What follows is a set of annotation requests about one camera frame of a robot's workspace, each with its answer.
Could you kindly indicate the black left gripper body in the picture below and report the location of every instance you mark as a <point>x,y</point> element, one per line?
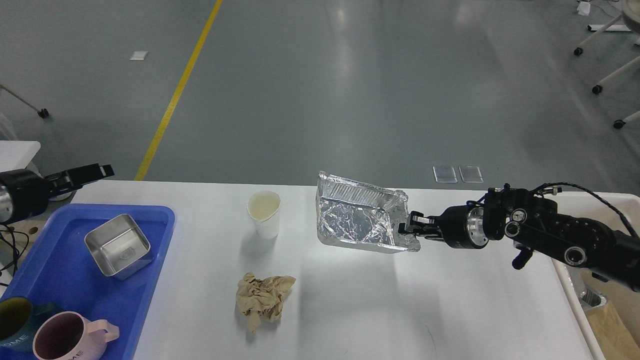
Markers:
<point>24,194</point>

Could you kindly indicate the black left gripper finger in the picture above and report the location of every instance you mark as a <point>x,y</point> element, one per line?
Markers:
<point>73,179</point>

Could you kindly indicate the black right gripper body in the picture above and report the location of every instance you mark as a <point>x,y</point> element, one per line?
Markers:
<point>461,227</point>

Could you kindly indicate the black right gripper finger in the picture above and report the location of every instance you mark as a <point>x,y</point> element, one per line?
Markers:
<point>421,226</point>

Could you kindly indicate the aluminium foil tray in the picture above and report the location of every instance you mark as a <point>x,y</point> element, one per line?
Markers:
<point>357,215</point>

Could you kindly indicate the stainless steel rectangular container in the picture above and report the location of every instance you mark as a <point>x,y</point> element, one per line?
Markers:
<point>119,247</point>

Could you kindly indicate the pink ceramic mug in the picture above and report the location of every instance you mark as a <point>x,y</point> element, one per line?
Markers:
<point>70,336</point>

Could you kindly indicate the white paper cup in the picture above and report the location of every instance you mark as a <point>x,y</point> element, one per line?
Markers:
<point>263,208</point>

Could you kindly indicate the brown paper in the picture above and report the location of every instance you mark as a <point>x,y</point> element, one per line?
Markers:
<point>262,299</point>

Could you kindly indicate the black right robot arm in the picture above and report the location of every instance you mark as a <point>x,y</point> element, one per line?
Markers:
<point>530,218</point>

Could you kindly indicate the right clear floor plate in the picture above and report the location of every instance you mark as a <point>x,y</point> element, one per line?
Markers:
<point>470,174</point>

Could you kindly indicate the clear floor plate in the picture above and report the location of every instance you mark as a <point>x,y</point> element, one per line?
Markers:
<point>444,174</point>
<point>470,174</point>

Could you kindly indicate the left clear floor plate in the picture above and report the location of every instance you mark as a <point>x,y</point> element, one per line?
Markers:
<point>444,174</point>

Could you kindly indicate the wheeled rack leg left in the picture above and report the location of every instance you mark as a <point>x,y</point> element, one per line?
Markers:
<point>43,113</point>

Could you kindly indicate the blue and yellow mug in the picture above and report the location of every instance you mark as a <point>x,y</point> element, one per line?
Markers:
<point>20,320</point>

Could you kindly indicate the white paper on floor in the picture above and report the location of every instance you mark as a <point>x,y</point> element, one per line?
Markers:
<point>139,55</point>

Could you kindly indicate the white plastic bin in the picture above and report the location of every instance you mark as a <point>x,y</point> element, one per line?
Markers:
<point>607,313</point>

